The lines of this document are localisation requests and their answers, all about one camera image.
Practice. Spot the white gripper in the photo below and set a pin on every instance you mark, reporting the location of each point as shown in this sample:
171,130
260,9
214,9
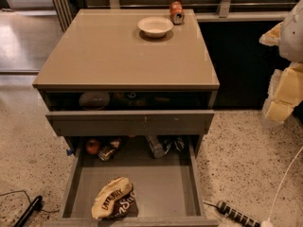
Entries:
293,38

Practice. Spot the brown sea salt chip bag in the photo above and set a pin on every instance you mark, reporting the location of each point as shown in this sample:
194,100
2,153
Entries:
114,200

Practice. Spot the dark crumpled foil bag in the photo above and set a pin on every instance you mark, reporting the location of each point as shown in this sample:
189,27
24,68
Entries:
175,143

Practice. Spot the grey drawer cabinet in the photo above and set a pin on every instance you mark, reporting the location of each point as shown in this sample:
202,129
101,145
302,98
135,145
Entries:
104,50

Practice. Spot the grey round object in drawer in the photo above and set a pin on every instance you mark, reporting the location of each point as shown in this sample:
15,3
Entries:
94,100

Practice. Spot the orange soda can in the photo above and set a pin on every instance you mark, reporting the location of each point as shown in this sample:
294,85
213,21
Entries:
176,13

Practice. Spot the white bowl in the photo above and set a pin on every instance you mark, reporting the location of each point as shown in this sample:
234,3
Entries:
155,27

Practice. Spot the clear plastic bottle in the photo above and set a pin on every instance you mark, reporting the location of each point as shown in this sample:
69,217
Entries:
157,148

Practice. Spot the black power strip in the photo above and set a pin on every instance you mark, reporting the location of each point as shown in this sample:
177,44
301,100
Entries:
236,215

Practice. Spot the crushed snack wrapper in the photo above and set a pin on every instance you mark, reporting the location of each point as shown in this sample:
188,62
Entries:
109,149

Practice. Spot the red apple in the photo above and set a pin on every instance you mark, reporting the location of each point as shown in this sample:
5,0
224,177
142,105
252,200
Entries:
92,146

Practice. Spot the metal railing frame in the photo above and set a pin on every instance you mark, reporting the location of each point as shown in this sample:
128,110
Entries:
189,0

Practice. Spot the black handle tool on floor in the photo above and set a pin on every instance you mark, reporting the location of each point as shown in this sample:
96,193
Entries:
33,206

